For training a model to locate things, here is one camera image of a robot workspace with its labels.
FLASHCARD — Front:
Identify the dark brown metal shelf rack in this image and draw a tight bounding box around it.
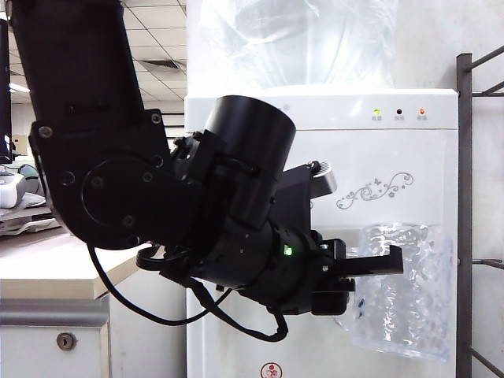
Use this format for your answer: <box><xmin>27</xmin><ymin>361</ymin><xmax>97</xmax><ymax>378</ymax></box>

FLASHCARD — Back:
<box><xmin>455</xmin><ymin>46</ymin><xmax>504</xmax><ymax>378</ymax></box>

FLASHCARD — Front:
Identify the ceiling air vent grille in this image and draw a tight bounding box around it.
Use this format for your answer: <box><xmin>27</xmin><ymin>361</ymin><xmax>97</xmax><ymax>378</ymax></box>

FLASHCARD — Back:
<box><xmin>141</xmin><ymin>58</ymin><xmax>187</xmax><ymax>72</ymax></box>

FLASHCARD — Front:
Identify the white grey desktop device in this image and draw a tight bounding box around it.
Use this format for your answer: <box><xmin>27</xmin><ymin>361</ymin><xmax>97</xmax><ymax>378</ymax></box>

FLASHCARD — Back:
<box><xmin>0</xmin><ymin>172</ymin><xmax>27</xmax><ymax>209</ymax></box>

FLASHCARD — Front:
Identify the grey paper tray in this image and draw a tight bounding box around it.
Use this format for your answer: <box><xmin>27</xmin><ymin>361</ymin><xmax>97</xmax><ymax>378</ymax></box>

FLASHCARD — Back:
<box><xmin>0</xmin><ymin>204</ymin><xmax>62</xmax><ymax>237</ymax></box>

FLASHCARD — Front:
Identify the clear textured plastic mug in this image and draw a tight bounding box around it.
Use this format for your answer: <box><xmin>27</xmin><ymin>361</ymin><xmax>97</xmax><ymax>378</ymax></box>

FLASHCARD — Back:
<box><xmin>333</xmin><ymin>222</ymin><xmax>454</xmax><ymax>364</ymax></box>

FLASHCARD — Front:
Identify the black monitor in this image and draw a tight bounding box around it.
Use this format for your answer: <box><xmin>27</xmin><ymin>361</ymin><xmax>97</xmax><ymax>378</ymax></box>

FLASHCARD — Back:
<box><xmin>0</xmin><ymin>19</ymin><xmax>13</xmax><ymax>165</ymax></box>

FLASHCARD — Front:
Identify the clear plastic water bag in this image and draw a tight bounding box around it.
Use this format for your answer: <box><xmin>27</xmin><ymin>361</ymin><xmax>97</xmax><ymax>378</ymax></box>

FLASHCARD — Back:
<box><xmin>196</xmin><ymin>0</ymin><xmax>398</xmax><ymax>91</ymax></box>

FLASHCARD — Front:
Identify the round metal cabinet lock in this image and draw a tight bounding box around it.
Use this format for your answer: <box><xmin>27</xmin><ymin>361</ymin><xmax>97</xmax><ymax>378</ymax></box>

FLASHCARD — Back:
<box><xmin>57</xmin><ymin>332</ymin><xmax>78</xmax><ymax>351</ymax></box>

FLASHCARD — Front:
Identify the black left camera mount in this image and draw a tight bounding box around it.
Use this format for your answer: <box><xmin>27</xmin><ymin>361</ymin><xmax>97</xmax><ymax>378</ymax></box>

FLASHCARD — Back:
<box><xmin>271</xmin><ymin>163</ymin><xmax>316</xmax><ymax>237</ymax></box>

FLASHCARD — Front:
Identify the white desk cabinet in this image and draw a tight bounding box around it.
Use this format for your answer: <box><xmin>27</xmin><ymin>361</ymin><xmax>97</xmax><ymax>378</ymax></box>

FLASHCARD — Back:
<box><xmin>0</xmin><ymin>251</ymin><xmax>189</xmax><ymax>378</ymax></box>

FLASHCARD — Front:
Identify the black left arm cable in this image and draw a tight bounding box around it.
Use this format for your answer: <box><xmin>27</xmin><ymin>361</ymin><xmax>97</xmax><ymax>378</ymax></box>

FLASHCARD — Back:
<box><xmin>86</xmin><ymin>243</ymin><xmax>289</xmax><ymax>343</ymax></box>

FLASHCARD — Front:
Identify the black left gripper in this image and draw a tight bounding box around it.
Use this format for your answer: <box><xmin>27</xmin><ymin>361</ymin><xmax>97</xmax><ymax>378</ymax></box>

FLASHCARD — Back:
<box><xmin>305</xmin><ymin>232</ymin><xmax>405</xmax><ymax>316</ymax></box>

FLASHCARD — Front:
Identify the white water dispenser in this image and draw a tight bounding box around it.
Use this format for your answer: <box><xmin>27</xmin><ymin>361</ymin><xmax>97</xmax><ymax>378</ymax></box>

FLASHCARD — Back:
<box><xmin>184</xmin><ymin>88</ymin><xmax>461</xmax><ymax>378</ymax></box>

